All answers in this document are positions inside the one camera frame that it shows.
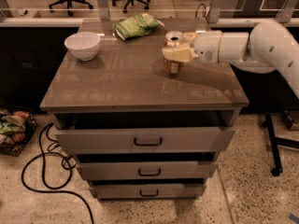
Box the black metal stand base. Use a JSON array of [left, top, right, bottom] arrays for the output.
[[263, 114, 299, 176]]

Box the middle grey drawer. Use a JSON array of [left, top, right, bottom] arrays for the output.
[[77, 161, 217, 180]]

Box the black basket of snacks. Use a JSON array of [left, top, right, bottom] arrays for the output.
[[0, 105, 37, 157]]

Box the green chip bag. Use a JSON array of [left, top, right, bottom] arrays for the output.
[[115, 13, 164, 41]]

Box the grey drawer cabinet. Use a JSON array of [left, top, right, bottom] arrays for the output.
[[40, 19, 249, 188]]

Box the black cable loop background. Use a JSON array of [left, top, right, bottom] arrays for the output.
[[194, 3, 207, 18]]

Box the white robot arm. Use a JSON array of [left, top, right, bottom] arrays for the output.
[[162, 21, 299, 97]]

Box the black floor cable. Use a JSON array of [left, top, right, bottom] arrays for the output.
[[21, 122, 95, 224]]

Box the white bowl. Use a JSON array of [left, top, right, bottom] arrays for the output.
[[64, 32, 101, 61]]

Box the grey drawer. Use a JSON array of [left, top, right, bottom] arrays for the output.
[[90, 183, 206, 200], [56, 127, 235, 154], [77, 161, 217, 180]]

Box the top grey drawer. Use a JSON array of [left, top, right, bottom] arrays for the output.
[[56, 127, 235, 154]]

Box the bottom grey drawer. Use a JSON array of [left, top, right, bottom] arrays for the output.
[[90, 183, 206, 200]]

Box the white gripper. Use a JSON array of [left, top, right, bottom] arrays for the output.
[[162, 31, 222, 63]]

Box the orange soda can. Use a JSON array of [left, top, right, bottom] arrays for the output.
[[162, 31, 183, 75]]

